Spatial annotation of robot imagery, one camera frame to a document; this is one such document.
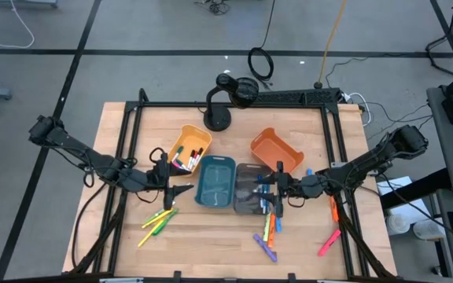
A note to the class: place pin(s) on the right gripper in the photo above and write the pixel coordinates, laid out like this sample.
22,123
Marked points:
297,185

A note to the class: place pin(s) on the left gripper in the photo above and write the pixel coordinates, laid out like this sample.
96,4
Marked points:
165,181

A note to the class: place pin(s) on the blue white pen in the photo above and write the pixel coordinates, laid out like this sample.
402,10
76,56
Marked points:
267,204
260,196

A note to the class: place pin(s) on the pink white marker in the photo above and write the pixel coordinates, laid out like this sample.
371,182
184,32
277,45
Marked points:
180,165

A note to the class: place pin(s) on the green white marker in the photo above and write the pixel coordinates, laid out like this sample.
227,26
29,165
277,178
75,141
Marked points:
178,153

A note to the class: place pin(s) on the black white marker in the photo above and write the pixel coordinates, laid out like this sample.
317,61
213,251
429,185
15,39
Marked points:
195,157
199,154

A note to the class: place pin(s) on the blue highlighter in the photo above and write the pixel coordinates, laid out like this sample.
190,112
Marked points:
278,226
309,171

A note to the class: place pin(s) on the green white pen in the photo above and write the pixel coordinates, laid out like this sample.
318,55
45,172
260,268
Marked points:
155,215

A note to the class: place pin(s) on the yellow highlighter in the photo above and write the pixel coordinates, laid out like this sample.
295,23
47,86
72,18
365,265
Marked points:
157,219
148,238

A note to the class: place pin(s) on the orange highlighter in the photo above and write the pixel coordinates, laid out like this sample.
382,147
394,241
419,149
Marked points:
334,210
271,236

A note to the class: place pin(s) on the purple highlighter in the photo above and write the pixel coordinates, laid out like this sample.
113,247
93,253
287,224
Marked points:
265,247

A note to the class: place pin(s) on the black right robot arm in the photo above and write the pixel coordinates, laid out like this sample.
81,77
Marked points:
368,161

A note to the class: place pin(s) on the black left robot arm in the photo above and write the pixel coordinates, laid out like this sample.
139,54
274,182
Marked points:
73,147

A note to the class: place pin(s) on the grey translucent plastic bin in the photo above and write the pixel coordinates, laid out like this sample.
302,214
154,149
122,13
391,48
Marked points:
246,188

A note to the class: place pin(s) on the orange plastic bin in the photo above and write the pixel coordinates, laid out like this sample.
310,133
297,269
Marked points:
275,153

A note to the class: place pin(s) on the teal plastic bin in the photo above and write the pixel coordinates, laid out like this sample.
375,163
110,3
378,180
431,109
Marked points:
215,184

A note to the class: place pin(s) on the yellow plastic bin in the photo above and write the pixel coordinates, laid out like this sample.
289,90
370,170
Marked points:
191,137

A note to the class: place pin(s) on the black scanner on stand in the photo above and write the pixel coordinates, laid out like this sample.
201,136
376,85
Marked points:
216,118

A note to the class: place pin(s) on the white paper sheet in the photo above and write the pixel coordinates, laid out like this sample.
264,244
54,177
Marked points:
397,184

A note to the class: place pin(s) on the clear plastic cup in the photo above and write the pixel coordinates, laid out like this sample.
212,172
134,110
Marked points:
397,224
427,230

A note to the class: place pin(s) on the grey side table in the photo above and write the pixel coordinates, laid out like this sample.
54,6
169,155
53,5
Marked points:
452,157

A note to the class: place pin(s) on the black aluminium table frame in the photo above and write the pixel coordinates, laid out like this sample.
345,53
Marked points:
230,104

